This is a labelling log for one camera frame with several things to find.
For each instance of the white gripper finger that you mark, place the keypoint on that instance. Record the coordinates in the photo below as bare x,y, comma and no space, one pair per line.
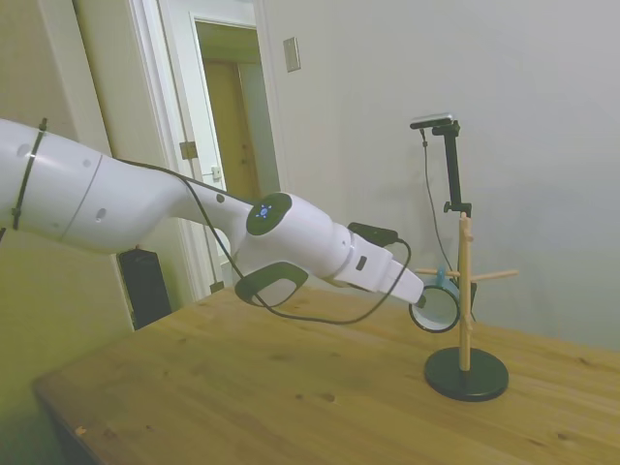
399,292
409,281

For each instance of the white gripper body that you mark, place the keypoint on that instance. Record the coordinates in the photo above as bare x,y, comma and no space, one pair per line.
368,266

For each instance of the blue enamel mug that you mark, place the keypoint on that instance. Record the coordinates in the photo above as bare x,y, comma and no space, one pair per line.
436,315

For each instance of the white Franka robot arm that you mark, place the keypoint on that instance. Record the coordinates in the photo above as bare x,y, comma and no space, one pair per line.
145,203

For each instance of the wooden mug tree black base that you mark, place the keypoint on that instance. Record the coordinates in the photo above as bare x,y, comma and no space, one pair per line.
465,382

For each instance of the metal strike plate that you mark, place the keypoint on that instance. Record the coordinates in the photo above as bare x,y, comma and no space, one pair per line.
216,172

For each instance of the brown wooden hallway door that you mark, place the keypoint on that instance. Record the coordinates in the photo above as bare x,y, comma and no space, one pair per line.
232,135

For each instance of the brass door hinge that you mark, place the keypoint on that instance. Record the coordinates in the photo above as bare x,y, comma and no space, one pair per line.
188,150

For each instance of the white open door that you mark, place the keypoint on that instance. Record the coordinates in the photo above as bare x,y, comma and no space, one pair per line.
121,97

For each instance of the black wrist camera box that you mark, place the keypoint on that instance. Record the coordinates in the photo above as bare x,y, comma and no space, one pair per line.
373,232

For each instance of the black exterior camera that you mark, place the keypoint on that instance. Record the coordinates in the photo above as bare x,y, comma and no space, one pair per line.
431,121

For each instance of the black box by wall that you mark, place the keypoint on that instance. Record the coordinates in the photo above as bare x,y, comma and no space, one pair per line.
145,290

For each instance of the beige wall switch plate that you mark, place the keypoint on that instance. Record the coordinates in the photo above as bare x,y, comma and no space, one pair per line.
291,54

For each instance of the white door frame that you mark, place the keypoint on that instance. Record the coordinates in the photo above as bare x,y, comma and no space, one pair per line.
169,97

